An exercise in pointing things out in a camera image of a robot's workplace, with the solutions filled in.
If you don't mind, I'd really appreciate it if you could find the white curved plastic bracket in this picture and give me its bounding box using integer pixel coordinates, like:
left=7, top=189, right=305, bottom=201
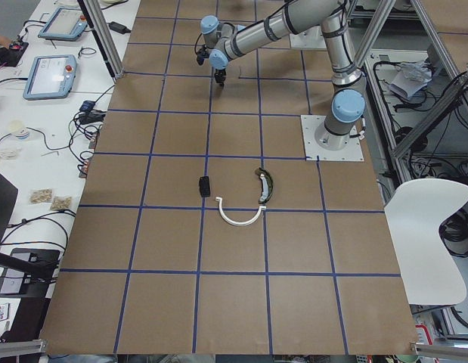
left=215, top=197, right=267, bottom=228

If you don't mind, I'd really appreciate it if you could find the blue teach pendant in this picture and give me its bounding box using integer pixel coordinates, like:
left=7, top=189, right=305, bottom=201
left=23, top=54, right=77, bottom=101
left=38, top=8, right=88, bottom=42

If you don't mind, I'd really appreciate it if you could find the far blue teach pendant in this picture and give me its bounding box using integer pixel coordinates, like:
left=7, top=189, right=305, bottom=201
left=38, top=8, right=88, bottom=42

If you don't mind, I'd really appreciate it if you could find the black brake pad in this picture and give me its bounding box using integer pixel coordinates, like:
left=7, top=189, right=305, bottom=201
left=199, top=175, right=211, bottom=197

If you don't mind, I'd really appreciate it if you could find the near blue teach pendant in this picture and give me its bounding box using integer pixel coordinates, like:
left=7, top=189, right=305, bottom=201
left=23, top=54, right=77, bottom=101

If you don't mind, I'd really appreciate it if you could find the black power adapter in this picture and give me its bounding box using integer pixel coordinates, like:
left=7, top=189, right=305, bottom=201
left=108, top=21, right=131, bottom=34

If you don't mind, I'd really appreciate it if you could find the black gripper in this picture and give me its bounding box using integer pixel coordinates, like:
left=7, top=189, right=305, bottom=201
left=214, top=69, right=227, bottom=87

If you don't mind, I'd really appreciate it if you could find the white chair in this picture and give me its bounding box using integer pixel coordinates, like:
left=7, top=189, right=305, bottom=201
left=385, top=178, right=468, bottom=306

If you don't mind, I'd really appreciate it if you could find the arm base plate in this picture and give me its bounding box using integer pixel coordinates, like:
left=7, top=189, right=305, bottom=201
left=300, top=115, right=364, bottom=162
left=289, top=26, right=327, bottom=51

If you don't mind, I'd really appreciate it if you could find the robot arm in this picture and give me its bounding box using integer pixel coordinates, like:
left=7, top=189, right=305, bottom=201
left=195, top=0, right=366, bottom=150

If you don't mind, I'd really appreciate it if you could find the olive brake shoe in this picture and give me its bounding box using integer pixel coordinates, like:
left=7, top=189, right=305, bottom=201
left=255, top=167, right=274, bottom=204

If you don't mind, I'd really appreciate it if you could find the aluminium frame post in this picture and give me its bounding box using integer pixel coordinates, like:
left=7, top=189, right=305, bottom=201
left=78, top=0, right=124, bottom=79

